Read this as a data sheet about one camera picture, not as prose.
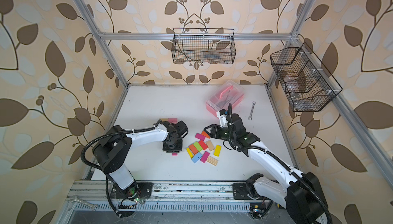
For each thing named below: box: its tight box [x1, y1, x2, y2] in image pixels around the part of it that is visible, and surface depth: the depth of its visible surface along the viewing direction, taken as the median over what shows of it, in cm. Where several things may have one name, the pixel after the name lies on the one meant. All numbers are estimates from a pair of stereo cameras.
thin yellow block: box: [186, 147, 194, 159], surface depth 88 cm
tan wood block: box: [205, 140, 215, 152], surface depth 91 cm
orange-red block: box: [188, 143, 199, 155], surface depth 90 cm
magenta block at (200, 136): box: [194, 132, 206, 141], surface depth 95 cm
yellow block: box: [213, 144, 222, 158], surface depth 90 cm
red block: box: [198, 139, 209, 151], surface depth 91 cm
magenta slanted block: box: [200, 150, 211, 164], surface depth 86 cm
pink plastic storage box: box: [205, 79, 245, 119], surface depth 104 cm
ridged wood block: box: [206, 155, 219, 167], surface depth 85 cm
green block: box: [192, 141, 203, 152], surface depth 90 cm
